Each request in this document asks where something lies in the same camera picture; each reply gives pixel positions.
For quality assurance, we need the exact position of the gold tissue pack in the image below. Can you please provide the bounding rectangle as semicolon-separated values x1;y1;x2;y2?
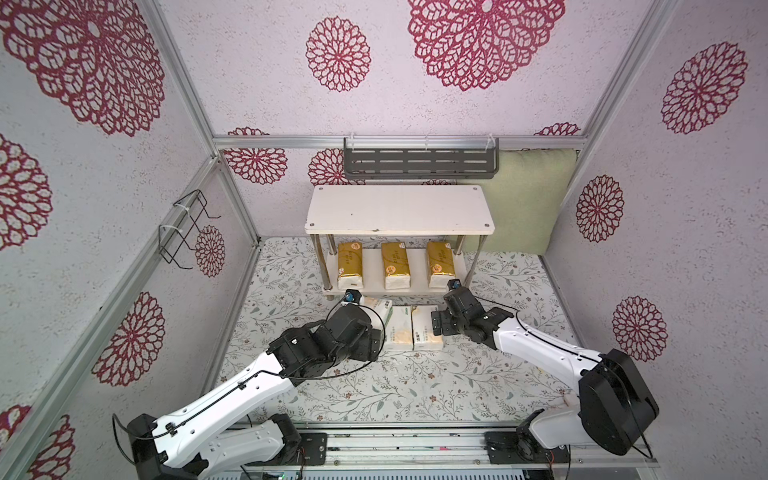
381;242;412;290
337;241;364;290
426;241;456;289

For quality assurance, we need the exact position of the white tissue pack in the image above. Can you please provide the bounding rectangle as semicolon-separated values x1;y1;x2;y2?
383;306;414;352
411;305;444;351
360;296;393;331

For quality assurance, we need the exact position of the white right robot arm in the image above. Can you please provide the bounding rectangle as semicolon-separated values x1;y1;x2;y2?
431;280;659;462

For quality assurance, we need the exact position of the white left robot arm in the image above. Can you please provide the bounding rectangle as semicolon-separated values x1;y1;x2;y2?
113;302;386;479

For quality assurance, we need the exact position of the white two-tier metal-legged shelf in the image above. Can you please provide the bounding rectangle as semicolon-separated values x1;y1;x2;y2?
305;184;495;296

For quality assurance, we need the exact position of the green fabric cushion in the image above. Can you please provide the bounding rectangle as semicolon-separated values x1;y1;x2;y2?
458;149;577;255

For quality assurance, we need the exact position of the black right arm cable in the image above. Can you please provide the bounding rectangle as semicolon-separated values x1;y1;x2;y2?
473;295;655;460

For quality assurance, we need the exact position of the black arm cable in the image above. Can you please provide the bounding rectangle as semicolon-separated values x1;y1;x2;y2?
111;299;388;469
473;295;655;460

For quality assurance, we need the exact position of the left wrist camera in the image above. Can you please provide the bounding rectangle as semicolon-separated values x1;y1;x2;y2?
341;289;362;305

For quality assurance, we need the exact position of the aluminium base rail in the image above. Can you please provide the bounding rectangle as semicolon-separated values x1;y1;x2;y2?
220;422;664;479

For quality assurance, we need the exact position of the black wire wall rack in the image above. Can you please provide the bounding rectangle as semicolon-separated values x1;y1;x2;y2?
156;189;221;271

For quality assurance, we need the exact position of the grey wall-mounted metal rack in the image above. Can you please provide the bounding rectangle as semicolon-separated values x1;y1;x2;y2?
342;138;499;181

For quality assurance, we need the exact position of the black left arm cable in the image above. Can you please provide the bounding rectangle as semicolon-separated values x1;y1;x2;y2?
111;299;388;469

